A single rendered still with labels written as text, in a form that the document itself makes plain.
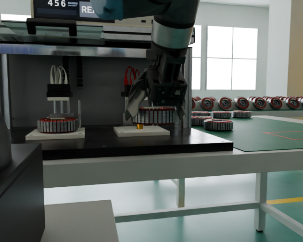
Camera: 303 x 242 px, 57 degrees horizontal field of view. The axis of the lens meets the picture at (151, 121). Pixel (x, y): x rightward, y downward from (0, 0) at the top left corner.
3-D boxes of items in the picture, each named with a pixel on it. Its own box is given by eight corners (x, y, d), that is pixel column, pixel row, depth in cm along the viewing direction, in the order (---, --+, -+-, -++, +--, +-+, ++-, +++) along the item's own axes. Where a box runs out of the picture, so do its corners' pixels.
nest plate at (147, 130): (170, 135, 82) (170, 131, 82) (118, 137, 78) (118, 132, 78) (157, 128, 96) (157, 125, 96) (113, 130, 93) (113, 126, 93)
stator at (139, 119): (183, 125, 63) (184, 108, 63) (134, 126, 61) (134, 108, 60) (169, 120, 74) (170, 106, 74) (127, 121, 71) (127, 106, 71)
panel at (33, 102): (178, 122, 116) (179, 49, 113) (4, 127, 101) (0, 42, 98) (177, 122, 117) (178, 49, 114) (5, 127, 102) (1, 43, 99)
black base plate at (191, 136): (233, 150, 71) (233, 141, 70) (-56, 165, 56) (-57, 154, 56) (175, 127, 116) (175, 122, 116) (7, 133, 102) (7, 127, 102)
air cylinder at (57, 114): (73, 129, 94) (73, 113, 94) (50, 130, 93) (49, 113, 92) (74, 127, 99) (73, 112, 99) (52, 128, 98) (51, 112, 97)
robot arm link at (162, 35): (149, 11, 53) (190, 14, 54) (146, 34, 56) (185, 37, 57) (157, 27, 47) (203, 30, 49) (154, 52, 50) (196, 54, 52)
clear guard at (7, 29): (105, 46, 67) (104, 20, 67) (-6, 42, 62) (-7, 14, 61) (98, 61, 99) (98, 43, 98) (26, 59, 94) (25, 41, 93)
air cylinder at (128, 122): (144, 127, 100) (144, 112, 99) (122, 128, 98) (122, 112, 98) (141, 126, 105) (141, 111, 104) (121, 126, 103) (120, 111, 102)
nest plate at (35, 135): (84, 138, 76) (84, 133, 76) (25, 140, 73) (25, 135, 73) (84, 131, 91) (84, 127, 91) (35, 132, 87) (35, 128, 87)
